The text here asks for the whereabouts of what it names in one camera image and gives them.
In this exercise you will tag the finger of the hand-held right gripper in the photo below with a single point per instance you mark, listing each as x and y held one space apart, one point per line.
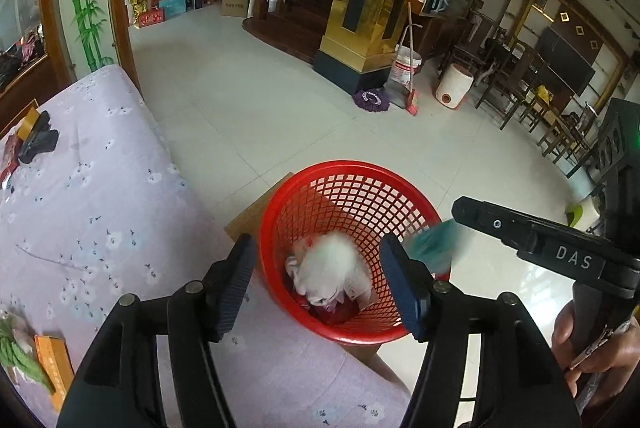
500 223

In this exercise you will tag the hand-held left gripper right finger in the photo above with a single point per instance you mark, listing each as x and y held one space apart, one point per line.
400 288

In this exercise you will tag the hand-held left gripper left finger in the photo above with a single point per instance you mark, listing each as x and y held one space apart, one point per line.
237 278

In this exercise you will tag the teal cloth piece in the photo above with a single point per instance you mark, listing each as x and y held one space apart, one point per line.
435 243

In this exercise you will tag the red mesh basket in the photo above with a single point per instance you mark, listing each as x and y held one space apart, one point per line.
357 334

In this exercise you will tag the white plastic bag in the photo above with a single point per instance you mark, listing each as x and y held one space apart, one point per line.
325 263

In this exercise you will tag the orange carton box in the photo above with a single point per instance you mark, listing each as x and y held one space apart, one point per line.
52 368

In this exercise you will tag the green towel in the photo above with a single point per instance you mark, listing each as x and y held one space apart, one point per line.
20 353

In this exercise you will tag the person's right hand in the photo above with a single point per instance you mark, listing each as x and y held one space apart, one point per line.
620 358

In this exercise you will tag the green white plastic item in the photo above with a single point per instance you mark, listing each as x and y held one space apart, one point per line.
580 214

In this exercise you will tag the brown cardboard box stand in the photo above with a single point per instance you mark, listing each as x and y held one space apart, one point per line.
247 223

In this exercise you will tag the wooden chair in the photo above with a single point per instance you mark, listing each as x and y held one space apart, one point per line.
565 133
505 83

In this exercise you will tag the black television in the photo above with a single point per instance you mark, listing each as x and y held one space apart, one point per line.
565 58

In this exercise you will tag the white cylindrical stool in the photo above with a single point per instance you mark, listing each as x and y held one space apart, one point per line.
452 85

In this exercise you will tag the lilac floral tablecloth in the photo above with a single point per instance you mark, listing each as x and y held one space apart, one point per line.
100 208

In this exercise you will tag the purple mop head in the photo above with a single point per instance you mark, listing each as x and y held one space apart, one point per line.
372 100

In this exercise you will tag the white plastic bucket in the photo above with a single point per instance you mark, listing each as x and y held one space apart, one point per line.
402 68

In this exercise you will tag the golden pillar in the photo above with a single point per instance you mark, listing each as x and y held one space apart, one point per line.
365 8

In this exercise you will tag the red pouch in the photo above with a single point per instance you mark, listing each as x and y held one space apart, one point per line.
10 160

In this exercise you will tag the yellow tape roll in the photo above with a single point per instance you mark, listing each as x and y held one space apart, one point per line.
30 120

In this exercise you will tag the red gift box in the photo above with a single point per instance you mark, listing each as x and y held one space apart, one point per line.
150 18

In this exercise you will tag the wooden counter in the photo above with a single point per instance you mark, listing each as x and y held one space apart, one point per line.
25 88

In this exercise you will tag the gold gift bag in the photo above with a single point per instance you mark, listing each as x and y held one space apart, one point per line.
136 5

